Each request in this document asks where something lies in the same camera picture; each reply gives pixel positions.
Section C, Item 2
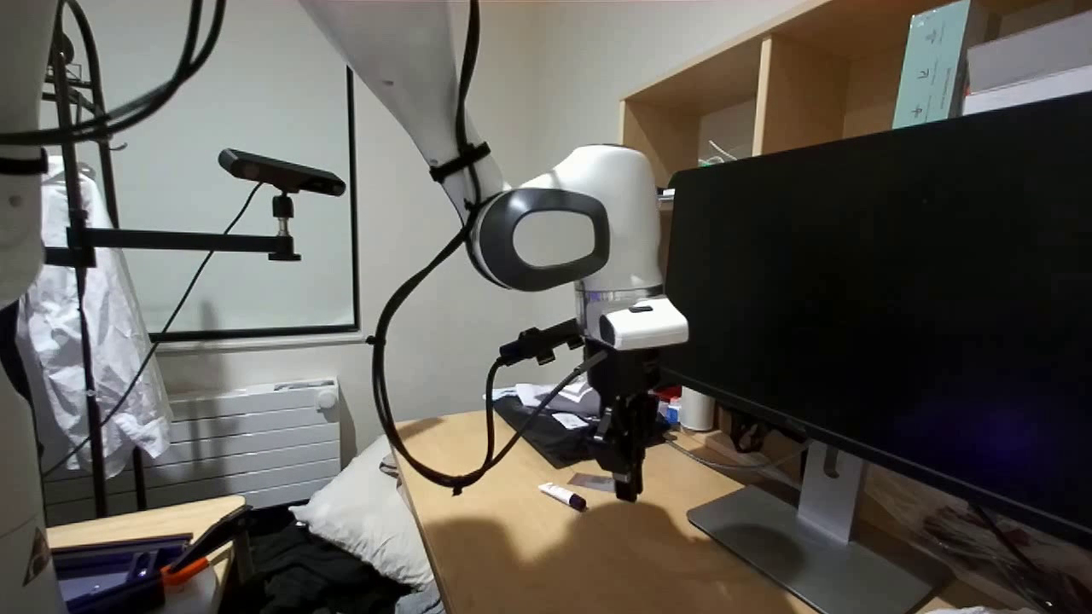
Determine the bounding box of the white tube dark cap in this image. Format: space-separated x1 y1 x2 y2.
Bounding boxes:
538 482 586 513

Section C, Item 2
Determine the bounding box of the grey box on shelf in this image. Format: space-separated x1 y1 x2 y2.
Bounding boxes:
961 10 1092 115

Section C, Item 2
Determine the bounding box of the white radiator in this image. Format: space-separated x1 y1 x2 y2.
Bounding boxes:
148 380 343 507

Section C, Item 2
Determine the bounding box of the white cup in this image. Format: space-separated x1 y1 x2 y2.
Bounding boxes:
679 389 713 434

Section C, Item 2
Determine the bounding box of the white pillow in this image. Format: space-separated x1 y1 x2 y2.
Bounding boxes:
293 437 435 588

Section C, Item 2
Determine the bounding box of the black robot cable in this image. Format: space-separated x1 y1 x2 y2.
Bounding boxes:
368 0 612 497

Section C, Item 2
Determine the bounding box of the white hanging coat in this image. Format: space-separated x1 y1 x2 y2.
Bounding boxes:
0 153 170 479

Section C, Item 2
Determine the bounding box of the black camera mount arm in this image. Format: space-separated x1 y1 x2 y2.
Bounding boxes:
45 194 293 265

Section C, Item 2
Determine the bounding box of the wooden shelf unit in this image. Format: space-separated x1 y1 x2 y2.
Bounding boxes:
612 0 1092 360

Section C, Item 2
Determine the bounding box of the teal book on shelf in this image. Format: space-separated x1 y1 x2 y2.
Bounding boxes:
892 0 974 128

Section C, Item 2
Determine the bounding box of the black camera bar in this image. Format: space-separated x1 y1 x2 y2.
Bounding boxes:
219 150 345 194

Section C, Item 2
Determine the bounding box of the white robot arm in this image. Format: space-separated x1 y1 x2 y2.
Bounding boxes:
299 0 689 502

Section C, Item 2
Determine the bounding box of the black clothes pile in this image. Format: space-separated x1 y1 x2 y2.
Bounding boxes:
219 505 410 614

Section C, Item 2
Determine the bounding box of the black computer monitor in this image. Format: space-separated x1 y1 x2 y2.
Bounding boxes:
666 97 1092 546

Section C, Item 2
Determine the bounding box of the wooden side table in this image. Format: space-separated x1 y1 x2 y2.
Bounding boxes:
45 492 254 614

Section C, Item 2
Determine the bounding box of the silver monitor stand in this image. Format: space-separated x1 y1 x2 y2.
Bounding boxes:
689 439 945 614

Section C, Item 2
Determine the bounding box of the black tray with papers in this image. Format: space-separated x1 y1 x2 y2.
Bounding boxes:
493 380 612 467

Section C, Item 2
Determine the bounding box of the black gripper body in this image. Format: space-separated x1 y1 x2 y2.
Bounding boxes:
589 349 676 474

